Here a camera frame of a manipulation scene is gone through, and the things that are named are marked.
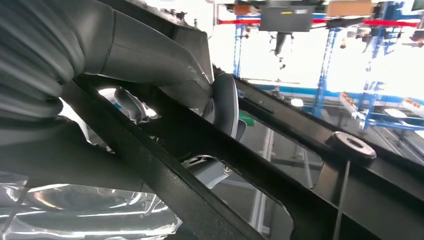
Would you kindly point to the cardboard box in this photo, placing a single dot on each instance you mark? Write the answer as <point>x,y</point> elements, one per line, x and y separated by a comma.
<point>348,8</point>

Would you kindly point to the red barrier belt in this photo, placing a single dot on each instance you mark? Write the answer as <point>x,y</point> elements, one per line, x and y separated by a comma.
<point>238,22</point>

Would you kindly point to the blue metal rack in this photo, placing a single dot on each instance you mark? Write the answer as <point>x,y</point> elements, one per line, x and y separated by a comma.
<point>323,66</point>

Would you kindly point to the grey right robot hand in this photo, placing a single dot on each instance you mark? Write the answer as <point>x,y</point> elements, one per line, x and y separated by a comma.
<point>149,59</point>

